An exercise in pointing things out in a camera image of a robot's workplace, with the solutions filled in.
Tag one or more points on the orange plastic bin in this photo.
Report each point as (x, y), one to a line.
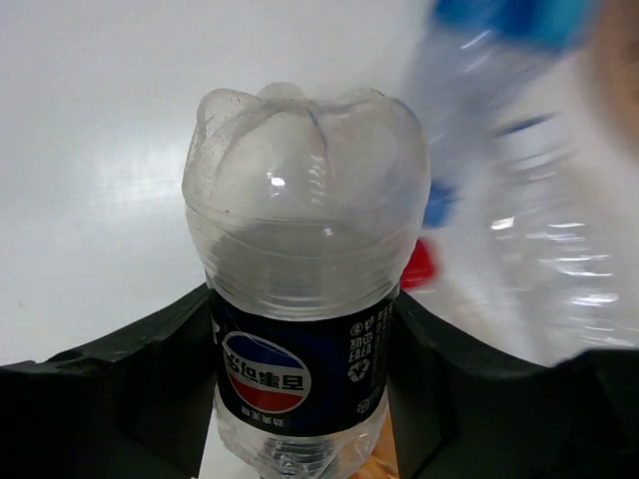
(607, 66)

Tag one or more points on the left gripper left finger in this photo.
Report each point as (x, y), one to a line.
(136, 403)

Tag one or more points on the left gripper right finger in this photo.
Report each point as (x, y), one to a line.
(463, 409)

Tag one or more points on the orange juice bottle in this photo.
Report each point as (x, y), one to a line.
(382, 463)

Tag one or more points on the dark blue pepsi bottle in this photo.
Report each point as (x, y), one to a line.
(304, 213)

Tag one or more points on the red label water bottle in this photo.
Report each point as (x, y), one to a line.
(422, 267)

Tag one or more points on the clear unlabeled plastic bottle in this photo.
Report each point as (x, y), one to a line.
(527, 265)

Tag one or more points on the crushed blue label bottle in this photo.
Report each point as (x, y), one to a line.
(472, 59)

